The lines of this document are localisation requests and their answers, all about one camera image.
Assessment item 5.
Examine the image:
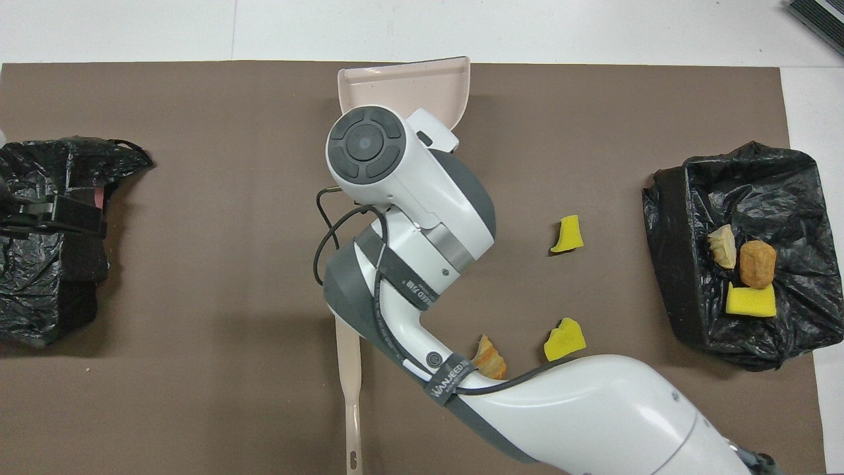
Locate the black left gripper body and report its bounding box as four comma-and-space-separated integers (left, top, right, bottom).
17, 197, 67, 230

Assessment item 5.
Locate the beige brush with black bristles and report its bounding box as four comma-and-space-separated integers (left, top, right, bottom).
334, 314, 364, 475

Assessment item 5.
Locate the beige plastic dustpan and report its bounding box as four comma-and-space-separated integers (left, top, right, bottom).
337, 56, 471, 133

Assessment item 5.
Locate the small orange croissant piece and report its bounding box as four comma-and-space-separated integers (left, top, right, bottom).
473, 334, 508, 381

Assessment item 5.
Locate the yellow sponge piece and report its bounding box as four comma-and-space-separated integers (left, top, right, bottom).
725, 282, 777, 319
550, 214, 585, 255
543, 317, 587, 363

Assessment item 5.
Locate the striped croissant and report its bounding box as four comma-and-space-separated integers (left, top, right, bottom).
708, 224, 738, 270

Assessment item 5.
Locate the brown bread roll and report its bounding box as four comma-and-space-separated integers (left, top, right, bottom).
739, 239, 777, 290

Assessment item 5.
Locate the crumpled black bag-lined bin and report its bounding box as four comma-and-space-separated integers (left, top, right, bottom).
0, 136, 156, 347

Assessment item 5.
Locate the boxy black bag-lined bin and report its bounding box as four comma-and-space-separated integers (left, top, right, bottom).
642, 141, 844, 372

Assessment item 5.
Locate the brown table mat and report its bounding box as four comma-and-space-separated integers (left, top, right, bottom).
0, 61, 827, 475

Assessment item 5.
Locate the dark ribbed panel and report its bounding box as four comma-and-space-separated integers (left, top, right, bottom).
785, 0, 844, 57

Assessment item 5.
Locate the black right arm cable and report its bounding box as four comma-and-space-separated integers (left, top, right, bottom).
313, 187, 568, 396

